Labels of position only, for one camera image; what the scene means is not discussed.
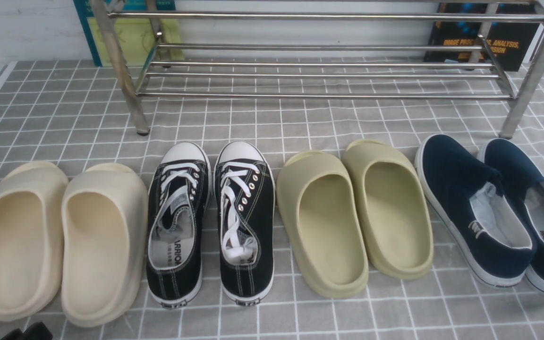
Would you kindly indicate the blue and yellow book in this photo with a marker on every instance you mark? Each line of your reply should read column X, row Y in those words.
column 135, row 36

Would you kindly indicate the olive left slide sandal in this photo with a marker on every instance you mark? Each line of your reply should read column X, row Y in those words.
column 316, row 202

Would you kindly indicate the black image processing book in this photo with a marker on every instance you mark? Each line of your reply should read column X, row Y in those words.
column 509, row 41

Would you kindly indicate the olive right slide sandal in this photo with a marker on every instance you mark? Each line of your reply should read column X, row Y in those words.
column 391, row 208

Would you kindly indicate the grey checked tablecloth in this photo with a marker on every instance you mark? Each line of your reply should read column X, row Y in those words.
column 73, row 114

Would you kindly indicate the cream slide sandal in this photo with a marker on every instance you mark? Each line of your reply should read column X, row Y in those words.
column 31, row 238
column 104, row 219

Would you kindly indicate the cream right slide sandal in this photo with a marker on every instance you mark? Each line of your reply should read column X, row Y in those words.
column 104, row 219

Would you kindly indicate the stainless steel shoe rack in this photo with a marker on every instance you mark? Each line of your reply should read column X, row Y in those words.
column 107, row 13

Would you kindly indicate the navy slip-on shoe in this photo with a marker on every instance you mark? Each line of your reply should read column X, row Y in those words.
column 469, row 197
column 523, row 184

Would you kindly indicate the navy left slip-on shoe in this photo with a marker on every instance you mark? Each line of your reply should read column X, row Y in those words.
column 469, row 197

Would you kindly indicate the navy right slip-on shoe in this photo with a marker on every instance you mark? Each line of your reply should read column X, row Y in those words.
column 523, row 184

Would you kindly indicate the black canvas sneaker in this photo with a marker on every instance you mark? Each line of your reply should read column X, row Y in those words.
column 245, row 194
column 179, row 196

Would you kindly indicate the cream left slide sandal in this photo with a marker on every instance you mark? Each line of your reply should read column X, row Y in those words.
column 31, row 238

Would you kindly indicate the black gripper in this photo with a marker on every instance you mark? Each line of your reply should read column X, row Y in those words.
column 36, row 331

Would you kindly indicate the olive slide sandal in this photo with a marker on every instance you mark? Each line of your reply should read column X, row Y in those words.
column 391, row 208
column 316, row 202

